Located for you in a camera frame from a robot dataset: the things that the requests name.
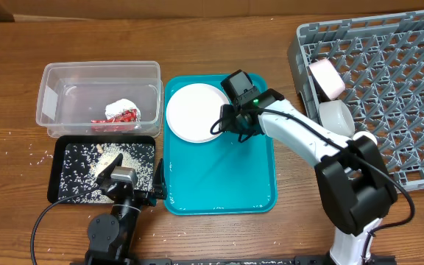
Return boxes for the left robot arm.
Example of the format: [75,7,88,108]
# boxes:
[84,154,167,265]

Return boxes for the clear plastic bin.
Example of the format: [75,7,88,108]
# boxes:
[35,61,163,138]

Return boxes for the large white plate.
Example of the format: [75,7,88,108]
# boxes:
[166,83,229,144]

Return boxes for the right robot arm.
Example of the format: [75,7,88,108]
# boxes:
[211,70,398,264]

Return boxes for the black rectangular tray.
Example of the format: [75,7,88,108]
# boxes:
[47,135,155,202]

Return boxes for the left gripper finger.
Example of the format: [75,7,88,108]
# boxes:
[152,158,167,200]
[96,154,123,187]

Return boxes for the spilled rice pile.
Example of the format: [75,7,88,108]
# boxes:
[57,143,155,204]

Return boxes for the small white plate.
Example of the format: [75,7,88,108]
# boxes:
[309,58,345,100]

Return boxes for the white napkin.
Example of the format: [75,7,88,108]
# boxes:
[105,99,141,119]

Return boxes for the teal plastic tray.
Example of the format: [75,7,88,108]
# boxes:
[162,73,278,216]

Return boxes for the red snack wrapper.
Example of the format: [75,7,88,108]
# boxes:
[91,109,141,132]

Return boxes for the grey bowl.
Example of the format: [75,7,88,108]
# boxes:
[319,100,355,138]

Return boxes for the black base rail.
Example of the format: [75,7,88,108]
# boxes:
[71,253,397,265]

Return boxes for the grey dishwasher rack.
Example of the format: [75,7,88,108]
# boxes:
[288,10,424,191]

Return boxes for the white paper cup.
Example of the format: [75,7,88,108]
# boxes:
[352,131,378,145]

